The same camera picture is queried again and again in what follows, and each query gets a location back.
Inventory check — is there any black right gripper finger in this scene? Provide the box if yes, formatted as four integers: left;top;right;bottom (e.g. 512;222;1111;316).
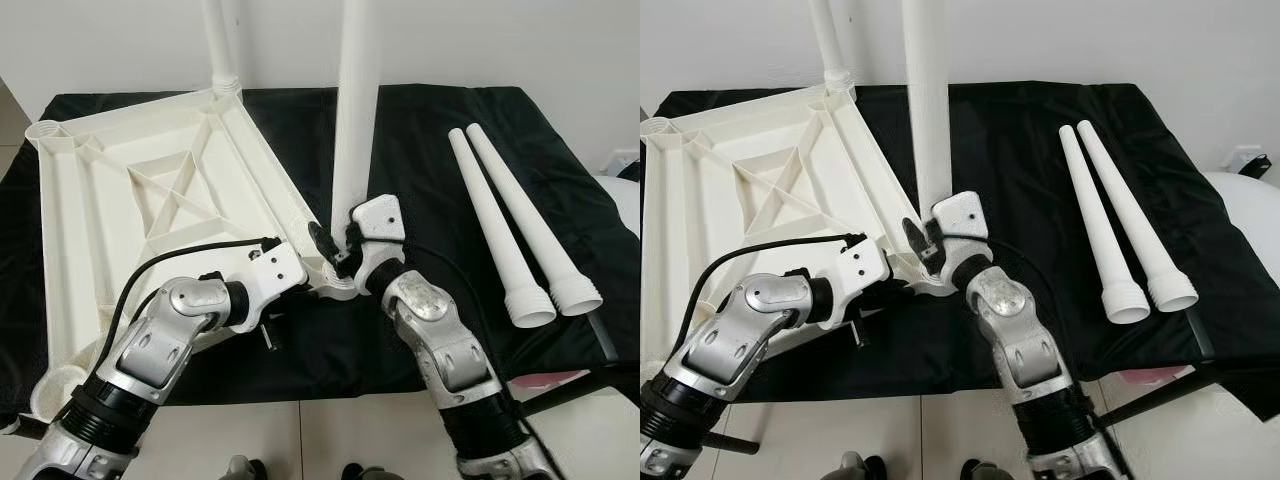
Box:
902;217;933;261
307;221;342;265

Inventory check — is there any white plastic table leg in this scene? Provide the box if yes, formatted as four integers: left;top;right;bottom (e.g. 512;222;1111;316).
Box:
465;122;605;319
200;0;244;97
1058;124;1152;325
808;0;860;94
330;0;387;232
447;127;559;330
903;0;954;222
1077;119;1200;314

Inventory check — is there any white plastic table top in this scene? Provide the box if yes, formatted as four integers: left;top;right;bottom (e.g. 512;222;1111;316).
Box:
25;85;363;422
640;82;963;401

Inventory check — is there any black table cloth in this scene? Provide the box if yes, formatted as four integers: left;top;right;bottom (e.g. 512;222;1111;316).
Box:
0;85;641;407
640;80;1280;422

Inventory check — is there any pink slipper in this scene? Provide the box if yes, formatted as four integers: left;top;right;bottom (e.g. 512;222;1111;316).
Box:
1115;365;1202;387
510;370;592;392

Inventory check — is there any white round object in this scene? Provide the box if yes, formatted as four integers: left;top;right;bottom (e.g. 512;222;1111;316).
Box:
1205;170;1280;302

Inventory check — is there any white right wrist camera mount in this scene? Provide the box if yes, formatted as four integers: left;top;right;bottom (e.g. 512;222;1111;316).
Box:
932;191;992;265
347;194;407;273

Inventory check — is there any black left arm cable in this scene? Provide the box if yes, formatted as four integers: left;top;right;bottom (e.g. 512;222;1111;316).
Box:
100;236;282;373
680;232;867;363

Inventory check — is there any black metal table frame leg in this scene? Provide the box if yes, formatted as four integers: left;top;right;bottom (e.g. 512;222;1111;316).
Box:
0;408;49;439
700;430;767;457

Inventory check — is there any black metal table frame bar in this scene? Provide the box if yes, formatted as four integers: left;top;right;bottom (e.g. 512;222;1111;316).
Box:
1095;325;1280;429
515;310;641;419

